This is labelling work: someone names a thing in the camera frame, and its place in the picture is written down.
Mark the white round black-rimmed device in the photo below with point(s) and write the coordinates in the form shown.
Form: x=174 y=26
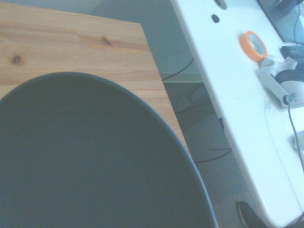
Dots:
x=294 y=84

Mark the small black device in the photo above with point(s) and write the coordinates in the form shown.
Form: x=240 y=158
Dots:
x=293 y=51

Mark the orange tape roll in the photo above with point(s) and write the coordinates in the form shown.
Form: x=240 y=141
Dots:
x=247 y=45

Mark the dark teal round plate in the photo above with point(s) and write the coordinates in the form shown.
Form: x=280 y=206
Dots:
x=95 y=154

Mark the white desk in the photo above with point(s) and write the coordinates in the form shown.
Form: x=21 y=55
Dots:
x=237 y=107

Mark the dark shoe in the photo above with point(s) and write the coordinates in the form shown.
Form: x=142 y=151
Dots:
x=249 y=215

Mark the crumpled clear plastic wrap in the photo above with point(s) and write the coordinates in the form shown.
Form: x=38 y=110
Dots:
x=285 y=64

